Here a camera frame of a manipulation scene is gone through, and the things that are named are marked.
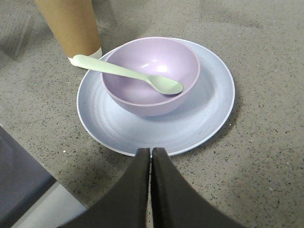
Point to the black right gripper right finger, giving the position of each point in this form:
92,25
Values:
175,204

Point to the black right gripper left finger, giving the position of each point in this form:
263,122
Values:
125,204

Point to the mint green plastic spoon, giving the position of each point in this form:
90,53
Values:
161,84

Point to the brown paper cup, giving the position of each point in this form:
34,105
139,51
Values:
73,24

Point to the light blue plastic plate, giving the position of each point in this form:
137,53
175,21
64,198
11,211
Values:
187,127

